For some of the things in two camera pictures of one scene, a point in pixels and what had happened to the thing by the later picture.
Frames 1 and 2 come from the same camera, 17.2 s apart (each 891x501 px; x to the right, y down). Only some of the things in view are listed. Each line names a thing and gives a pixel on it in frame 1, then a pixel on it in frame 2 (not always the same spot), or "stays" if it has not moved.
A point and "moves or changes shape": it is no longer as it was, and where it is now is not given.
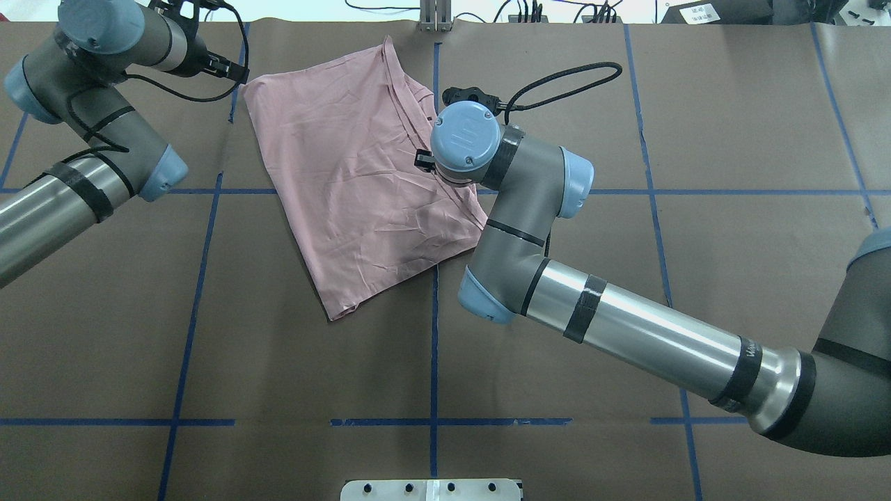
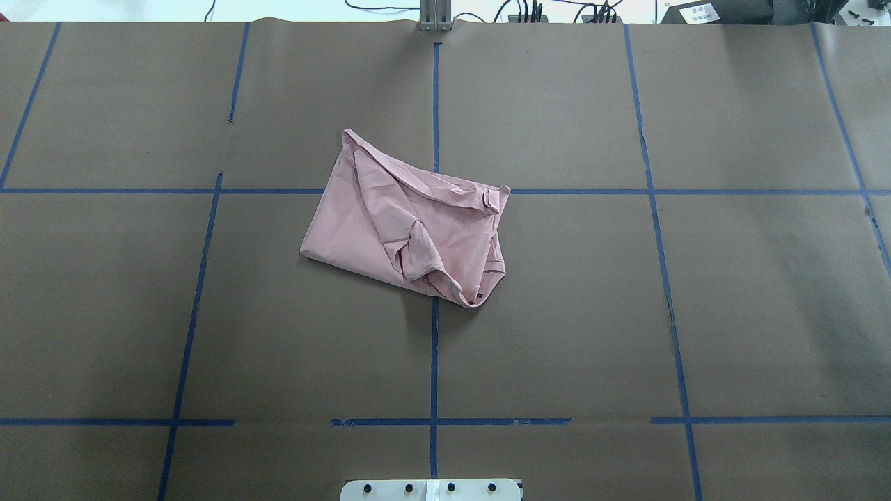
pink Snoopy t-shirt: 343,137 moves or changes shape
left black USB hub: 514,19 stays
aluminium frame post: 435,15 stays
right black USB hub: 587,19 stays
